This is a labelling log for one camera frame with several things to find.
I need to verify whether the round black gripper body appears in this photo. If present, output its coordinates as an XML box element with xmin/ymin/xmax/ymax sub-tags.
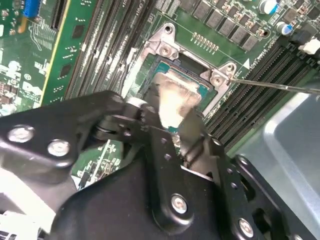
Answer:
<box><xmin>51</xmin><ymin>149</ymin><xmax>236</xmax><ymax>240</ymax></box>

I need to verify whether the silver-topped CPU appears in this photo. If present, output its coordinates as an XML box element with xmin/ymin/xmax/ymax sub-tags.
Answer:
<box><xmin>152</xmin><ymin>61</ymin><xmax>211</xmax><ymax>135</ymax></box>

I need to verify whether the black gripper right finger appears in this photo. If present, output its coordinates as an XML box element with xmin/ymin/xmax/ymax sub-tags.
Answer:
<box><xmin>179</xmin><ymin>109</ymin><xmax>300</xmax><ymax>240</ymax></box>

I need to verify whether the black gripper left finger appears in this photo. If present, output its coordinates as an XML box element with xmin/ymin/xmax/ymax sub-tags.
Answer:
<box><xmin>0</xmin><ymin>83</ymin><xmax>195</xmax><ymax>235</ymax></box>

